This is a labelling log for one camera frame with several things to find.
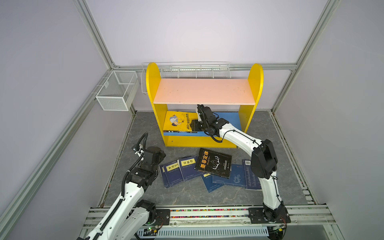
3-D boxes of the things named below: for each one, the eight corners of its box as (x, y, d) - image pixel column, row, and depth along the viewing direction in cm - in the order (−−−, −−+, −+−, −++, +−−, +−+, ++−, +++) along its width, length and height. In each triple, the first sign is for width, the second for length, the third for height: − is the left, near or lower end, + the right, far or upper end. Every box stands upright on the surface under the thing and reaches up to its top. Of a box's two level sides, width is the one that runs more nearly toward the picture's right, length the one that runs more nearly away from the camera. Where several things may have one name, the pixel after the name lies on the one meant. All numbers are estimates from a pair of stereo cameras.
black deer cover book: (194, 169, 90) (194, 167, 88) (200, 150, 98) (200, 148, 96) (229, 178, 87) (230, 176, 84) (232, 157, 95) (232, 155, 93)
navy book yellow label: (184, 181, 86) (183, 178, 82) (178, 163, 94) (178, 159, 90) (203, 175, 89) (203, 171, 85) (196, 157, 96) (196, 153, 92)
